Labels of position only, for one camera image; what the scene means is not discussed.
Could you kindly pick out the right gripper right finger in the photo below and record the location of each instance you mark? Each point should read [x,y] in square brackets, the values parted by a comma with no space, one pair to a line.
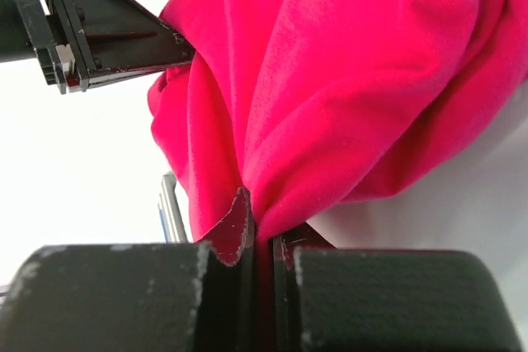
[332,299]

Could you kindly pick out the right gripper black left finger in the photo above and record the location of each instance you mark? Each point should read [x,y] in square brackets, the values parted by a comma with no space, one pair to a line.
[138,297]

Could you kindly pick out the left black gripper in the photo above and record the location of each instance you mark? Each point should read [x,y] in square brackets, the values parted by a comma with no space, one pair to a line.
[83,44]

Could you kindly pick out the red t shirt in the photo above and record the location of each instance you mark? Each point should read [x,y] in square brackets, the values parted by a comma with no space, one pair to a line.
[309,103]

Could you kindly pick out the front aluminium rail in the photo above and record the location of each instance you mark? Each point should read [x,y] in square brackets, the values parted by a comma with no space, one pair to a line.
[169,211]

